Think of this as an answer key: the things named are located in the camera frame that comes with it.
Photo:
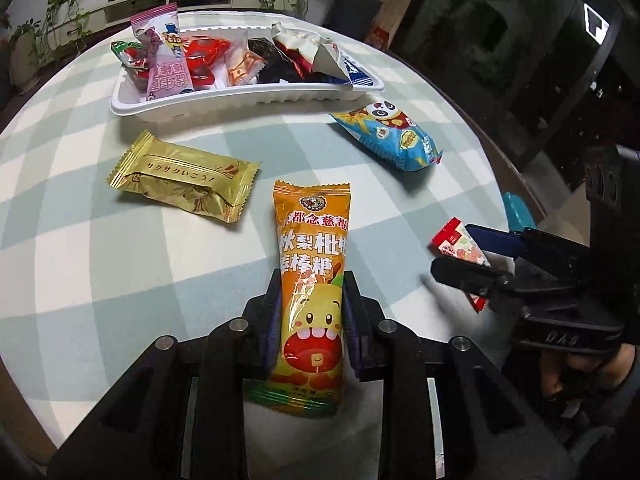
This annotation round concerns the green vine plant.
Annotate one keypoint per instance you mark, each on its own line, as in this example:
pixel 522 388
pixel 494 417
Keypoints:
pixel 50 25

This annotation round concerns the person's right hand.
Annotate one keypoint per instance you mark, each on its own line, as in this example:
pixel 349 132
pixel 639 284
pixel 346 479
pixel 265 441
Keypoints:
pixel 555 385

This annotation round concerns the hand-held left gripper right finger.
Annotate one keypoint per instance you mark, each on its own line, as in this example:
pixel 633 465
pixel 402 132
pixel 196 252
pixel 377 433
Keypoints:
pixel 350 322

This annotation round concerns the white plastic tray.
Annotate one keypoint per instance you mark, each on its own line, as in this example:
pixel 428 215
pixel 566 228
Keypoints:
pixel 250 100

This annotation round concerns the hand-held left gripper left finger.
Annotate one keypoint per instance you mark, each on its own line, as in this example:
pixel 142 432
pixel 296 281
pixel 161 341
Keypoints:
pixel 272 320

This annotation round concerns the pink cartoon snack packet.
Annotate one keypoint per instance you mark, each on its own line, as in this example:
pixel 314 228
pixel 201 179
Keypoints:
pixel 167 77

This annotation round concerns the black snack packet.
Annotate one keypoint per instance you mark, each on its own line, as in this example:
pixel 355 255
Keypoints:
pixel 270 67

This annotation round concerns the black glass cabinet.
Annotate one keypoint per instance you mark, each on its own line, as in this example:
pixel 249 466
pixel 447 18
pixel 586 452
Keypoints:
pixel 500 60

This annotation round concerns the green snack packet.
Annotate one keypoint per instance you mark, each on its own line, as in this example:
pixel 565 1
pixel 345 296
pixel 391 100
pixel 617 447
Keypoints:
pixel 125 52

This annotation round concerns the clear packet with orange print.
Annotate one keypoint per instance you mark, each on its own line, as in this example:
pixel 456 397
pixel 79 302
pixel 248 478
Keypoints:
pixel 242 67

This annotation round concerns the small red box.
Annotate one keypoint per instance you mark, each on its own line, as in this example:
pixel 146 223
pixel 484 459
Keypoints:
pixel 378 39

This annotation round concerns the gold snack packet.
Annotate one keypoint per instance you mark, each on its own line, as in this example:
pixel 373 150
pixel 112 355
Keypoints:
pixel 185 175

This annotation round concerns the blue panda snack packet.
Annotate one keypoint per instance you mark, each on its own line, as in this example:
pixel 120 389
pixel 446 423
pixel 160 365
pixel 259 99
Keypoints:
pixel 395 137

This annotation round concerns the orange lollipop packet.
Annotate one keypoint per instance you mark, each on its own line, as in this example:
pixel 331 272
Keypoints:
pixel 312 260

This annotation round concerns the blue and white packet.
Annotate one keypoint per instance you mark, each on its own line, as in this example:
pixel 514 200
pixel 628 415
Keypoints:
pixel 362 80

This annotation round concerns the black plant pot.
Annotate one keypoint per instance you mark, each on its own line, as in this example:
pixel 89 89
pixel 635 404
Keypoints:
pixel 355 12

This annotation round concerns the checked tablecloth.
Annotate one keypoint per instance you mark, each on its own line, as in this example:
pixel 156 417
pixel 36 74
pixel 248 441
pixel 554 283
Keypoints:
pixel 100 270

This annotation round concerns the person's right forearm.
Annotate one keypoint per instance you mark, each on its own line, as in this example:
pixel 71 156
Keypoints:
pixel 617 415

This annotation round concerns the teal stool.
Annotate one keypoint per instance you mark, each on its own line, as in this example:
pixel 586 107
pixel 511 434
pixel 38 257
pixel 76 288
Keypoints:
pixel 520 212

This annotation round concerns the bright red snack packet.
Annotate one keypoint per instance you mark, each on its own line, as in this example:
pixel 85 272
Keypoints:
pixel 205 60

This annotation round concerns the white snack packet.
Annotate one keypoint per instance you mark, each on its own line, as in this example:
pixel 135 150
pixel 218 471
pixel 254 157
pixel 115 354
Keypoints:
pixel 330 60

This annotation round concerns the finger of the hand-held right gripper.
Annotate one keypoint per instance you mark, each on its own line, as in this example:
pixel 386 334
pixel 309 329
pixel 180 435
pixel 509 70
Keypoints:
pixel 480 280
pixel 545 255

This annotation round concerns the small red and white packet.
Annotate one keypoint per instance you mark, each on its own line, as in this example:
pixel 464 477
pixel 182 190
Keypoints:
pixel 460 247

